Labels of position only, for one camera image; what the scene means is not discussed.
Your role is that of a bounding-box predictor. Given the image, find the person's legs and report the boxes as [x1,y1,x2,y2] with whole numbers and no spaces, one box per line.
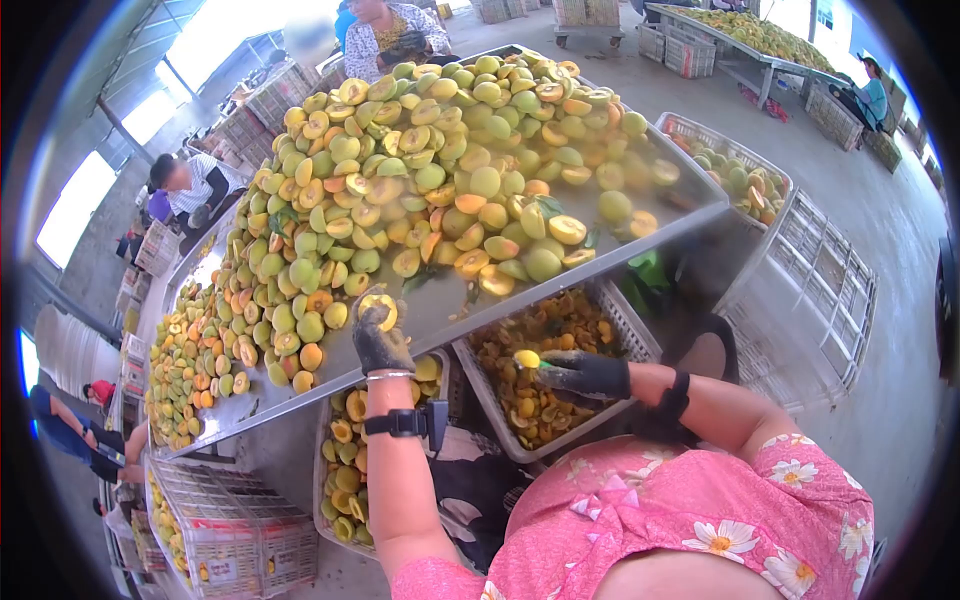
[427,427,543,573]

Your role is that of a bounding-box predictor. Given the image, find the white basket for pits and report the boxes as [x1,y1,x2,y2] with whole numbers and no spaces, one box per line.
[452,279,665,465]

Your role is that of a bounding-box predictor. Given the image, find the person's right fingers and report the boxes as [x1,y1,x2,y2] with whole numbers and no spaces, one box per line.
[536,352,582,399]

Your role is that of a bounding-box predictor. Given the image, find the person's body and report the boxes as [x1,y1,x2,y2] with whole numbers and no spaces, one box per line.
[390,433,877,600]

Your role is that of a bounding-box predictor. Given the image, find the heap of peach pits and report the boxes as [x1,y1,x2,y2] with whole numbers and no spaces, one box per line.
[468,288,624,451]

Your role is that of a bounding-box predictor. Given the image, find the stack of white crates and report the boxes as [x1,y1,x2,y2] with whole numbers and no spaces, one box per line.
[146,456,320,597]

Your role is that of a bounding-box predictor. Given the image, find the white basket for halves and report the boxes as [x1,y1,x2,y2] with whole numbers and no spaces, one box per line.
[312,348,452,561]

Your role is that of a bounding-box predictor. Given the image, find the empty white plastic crate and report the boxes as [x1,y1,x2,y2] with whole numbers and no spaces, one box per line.
[716,187,879,415]

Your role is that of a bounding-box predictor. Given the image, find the halved yellow peach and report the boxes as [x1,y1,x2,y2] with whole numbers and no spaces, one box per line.
[358,294,399,333]

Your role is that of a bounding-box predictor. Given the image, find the pile of green yellow peaches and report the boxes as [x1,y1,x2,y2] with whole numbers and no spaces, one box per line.
[146,48,684,451]

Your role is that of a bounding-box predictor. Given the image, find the metal sorting table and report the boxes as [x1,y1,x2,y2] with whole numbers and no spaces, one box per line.
[146,43,733,461]

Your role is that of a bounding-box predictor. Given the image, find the person's left hand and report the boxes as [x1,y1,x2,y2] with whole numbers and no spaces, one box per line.
[351,292,417,377]

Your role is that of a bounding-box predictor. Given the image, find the black wrist band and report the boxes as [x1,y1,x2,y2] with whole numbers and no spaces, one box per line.
[363,399,450,453]
[656,369,692,423]

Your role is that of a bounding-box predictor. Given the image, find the person's right hand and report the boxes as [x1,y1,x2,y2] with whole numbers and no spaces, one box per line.
[536,350,633,411]

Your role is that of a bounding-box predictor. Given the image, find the stack of white buckets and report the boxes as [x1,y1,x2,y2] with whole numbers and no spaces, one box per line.
[33,303,123,400]

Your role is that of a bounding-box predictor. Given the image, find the person's left fingers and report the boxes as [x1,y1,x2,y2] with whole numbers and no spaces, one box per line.
[352,293,408,335]

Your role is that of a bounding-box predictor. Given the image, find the white basket of whole peaches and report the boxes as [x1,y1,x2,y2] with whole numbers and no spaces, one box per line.
[654,111,794,228]

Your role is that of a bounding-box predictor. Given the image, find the heap of pitted peach halves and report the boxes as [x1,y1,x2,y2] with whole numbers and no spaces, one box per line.
[321,354,444,547]

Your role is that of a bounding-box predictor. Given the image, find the long table full of peaches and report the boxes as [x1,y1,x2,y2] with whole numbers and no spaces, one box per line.
[646,2,852,110]

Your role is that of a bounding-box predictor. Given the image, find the white crates under long table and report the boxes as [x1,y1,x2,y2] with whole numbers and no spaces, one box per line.
[637,21,719,81]

